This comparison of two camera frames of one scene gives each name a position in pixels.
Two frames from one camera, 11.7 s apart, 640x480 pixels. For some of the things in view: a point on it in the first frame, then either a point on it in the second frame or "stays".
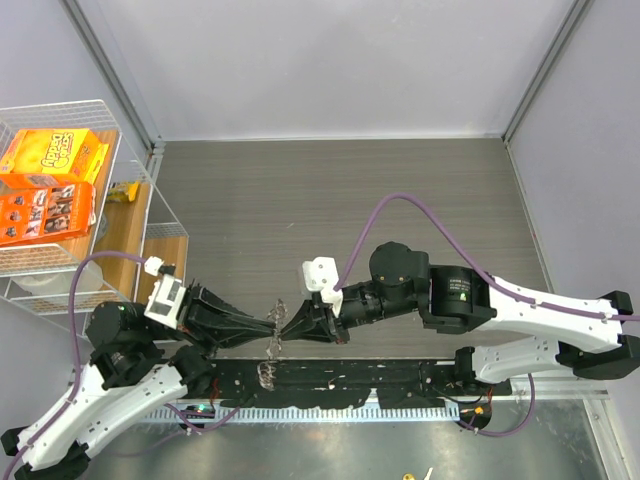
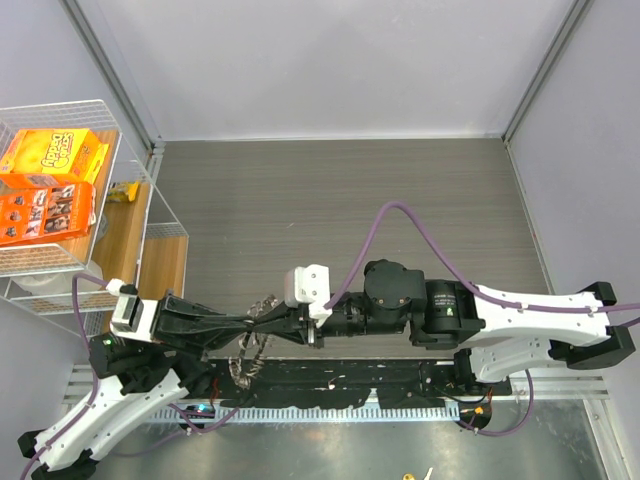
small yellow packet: (124, 192) stays
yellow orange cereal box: (52, 157) stays
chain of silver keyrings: (267, 370) → (248, 364)
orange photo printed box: (44, 213) stays
